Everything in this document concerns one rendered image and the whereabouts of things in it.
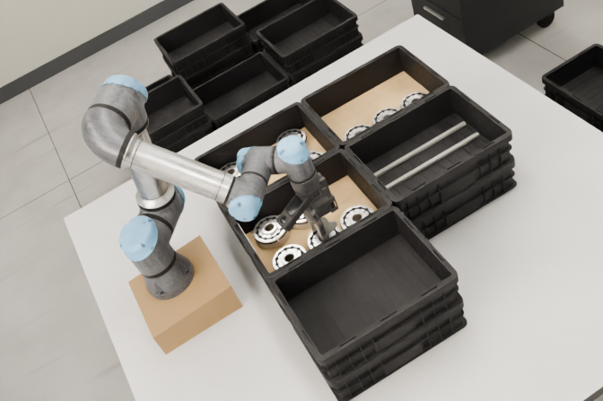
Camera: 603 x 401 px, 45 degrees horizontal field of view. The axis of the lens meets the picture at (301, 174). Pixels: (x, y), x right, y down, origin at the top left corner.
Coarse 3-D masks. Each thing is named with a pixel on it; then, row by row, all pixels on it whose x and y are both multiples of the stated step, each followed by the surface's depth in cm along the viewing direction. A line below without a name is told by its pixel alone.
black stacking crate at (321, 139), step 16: (288, 112) 237; (256, 128) 235; (272, 128) 238; (288, 128) 241; (240, 144) 236; (256, 144) 238; (272, 144) 242; (320, 144) 235; (208, 160) 233; (224, 160) 236
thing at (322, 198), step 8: (320, 176) 194; (320, 184) 192; (296, 192) 191; (312, 192) 190; (320, 192) 194; (328, 192) 196; (320, 200) 195; (328, 200) 195; (312, 208) 194; (320, 208) 195; (328, 208) 198; (336, 208) 198; (312, 216) 195; (320, 216) 198
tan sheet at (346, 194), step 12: (348, 180) 220; (336, 192) 218; (348, 192) 216; (360, 192) 215; (348, 204) 213; (360, 204) 212; (372, 204) 211; (324, 216) 212; (336, 216) 211; (252, 240) 214; (288, 240) 210; (300, 240) 208; (264, 252) 209; (264, 264) 206
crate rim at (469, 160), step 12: (432, 96) 221; (480, 108) 211; (396, 120) 218; (492, 120) 206; (372, 132) 217; (348, 144) 216; (492, 144) 200; (468, 156) 199; (480, 156) 200; (456, 168) 198; (432, 180) 197; (384, 192) 199; (408, 192) 196; (420, 192) 197; (396, 204) 196
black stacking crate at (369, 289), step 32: (384, 224) 195; (320, 256) 191; (352, 256) 197; (384, 256) 196; (416, 256) 193; (288, 288) 192; (320, 288) 195; (352, 288) 192; (384, 288) 189; (416, 288) 186; (320, 320) 188; (352, 320) 185; (416, 320) 178; (320, 352) 181; (352, 352) 173
